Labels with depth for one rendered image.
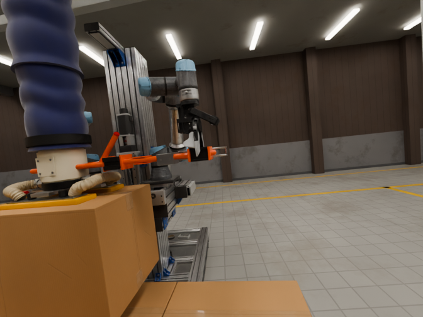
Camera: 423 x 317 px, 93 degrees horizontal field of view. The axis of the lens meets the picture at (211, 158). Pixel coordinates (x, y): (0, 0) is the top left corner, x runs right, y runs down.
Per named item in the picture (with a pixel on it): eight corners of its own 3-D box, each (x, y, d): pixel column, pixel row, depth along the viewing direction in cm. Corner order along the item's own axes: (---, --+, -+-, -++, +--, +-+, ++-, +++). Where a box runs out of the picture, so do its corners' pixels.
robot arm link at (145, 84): (141, 84, 122) (136, 70, 76) (160, 83, 124) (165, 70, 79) (144, 104, 125) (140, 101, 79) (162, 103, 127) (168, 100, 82)
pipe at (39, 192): (1, 200, 76) (-1, 185, 76) (60, 186, 101) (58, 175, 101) (80, 194, 71) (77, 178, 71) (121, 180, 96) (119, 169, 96)
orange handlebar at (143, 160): (5, 178, 87) (4, 170, 87) (65, 170, 117) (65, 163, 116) (215, 157, 73) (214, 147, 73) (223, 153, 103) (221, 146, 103)
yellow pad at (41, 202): (-3, 211, 75) (-6, 197, 74) (25, 203, 85) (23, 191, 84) (77, 205, 70) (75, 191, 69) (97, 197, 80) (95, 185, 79)
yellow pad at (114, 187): (45, 197, 93) (44, 187, 93) (64, 192, 103) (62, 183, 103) (111, 192, 88) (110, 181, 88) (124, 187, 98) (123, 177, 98)
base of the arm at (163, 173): (154, 178, 149) (152, 165, 148) (174, 176, 148) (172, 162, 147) (146, 181, 133) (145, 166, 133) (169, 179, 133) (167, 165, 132)
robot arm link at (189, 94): (199, 92, 80) (195, 86, 72) (201, 104, 80) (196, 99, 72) (181, 95, 81) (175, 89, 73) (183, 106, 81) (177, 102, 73)
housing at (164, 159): (157, 166, 76) (155, 154, 76) (163, 164, 83) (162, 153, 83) (174, 164, 75) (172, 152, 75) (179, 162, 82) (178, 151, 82)
